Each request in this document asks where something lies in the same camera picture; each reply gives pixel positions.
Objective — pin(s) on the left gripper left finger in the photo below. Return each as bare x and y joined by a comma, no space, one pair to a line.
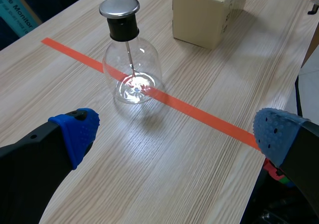
37,164

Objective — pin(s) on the printed cardboard box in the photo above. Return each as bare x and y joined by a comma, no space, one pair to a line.
17,12

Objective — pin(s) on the toy brick block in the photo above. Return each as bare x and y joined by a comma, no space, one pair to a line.
275,172

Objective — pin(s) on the clear glass flask with metal disc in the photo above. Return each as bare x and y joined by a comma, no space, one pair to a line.
129,52

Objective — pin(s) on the brown cardboard box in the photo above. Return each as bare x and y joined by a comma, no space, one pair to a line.
207,15

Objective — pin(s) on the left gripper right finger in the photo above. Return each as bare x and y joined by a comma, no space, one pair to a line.
296,149

